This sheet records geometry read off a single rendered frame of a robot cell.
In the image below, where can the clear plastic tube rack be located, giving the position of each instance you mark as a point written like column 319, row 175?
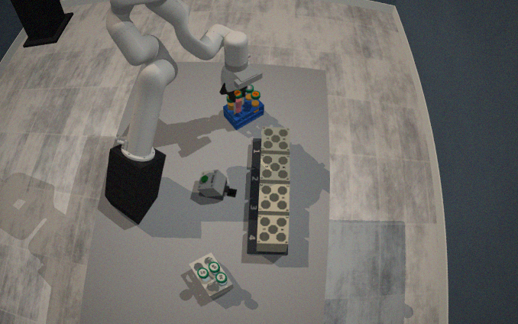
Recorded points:
column 214, row 289

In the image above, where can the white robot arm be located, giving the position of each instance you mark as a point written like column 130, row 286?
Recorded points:
column 161, row 69

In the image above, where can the blue tube rack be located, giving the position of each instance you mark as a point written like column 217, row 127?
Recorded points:
column 236, row 119

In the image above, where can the clear tube with green cap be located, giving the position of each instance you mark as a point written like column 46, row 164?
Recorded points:
column 203, row 274
column 221, row 278
column 214, row 268

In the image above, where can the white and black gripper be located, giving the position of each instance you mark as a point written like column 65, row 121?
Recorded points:
column 227, row 83

